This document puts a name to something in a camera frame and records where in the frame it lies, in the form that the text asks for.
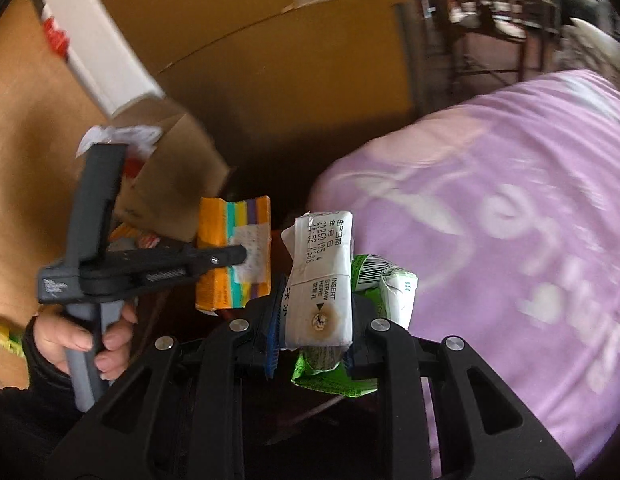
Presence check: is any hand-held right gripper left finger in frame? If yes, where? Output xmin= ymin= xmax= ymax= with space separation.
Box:
xmin=44 ymin=272 xmax=291 ymax=480

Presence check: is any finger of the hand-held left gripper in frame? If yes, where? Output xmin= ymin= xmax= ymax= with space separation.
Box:
xmin=107 ymin=241 xmax=248 ymax=293

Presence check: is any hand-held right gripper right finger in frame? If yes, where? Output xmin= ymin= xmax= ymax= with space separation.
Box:
xmin=342 ymin=292 xmax=576 ymax=480

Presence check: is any green and white milk carton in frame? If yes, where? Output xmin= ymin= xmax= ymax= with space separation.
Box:
xmin=281 ymin=210 xmax=421 ymax=398

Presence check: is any brown cardboard box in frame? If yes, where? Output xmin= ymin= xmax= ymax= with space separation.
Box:
xmin=107 ymin=95 xmax=231 ymax=251

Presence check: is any person's left forearm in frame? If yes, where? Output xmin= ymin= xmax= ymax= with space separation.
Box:
xmin=0 ymin=320 xmax=90 ymax=480

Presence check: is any person's left hand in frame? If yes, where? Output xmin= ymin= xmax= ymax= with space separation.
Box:
xmin=32 ymin=305 xmax=138 ymax=381

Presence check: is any crumpled white plastic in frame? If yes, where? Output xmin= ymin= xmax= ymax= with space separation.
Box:
xmin=77 ymin=125 xmax=163 ymax=158

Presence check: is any yellow green wrapper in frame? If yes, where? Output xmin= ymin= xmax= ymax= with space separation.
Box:
xmin=0 ymin=317 xmax=26 ymax=356

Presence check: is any wooden cabinet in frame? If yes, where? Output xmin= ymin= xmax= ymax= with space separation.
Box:
xmin=80 ymin=0 xmax=425 ymax=196

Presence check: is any pink printed blanket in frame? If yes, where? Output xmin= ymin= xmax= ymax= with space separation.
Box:
xmin=307 ymin=70 xmax=620 ymax=478

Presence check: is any pillow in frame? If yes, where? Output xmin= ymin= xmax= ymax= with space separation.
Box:
xmin=560 ymin=17 xmax=620 ymax=81

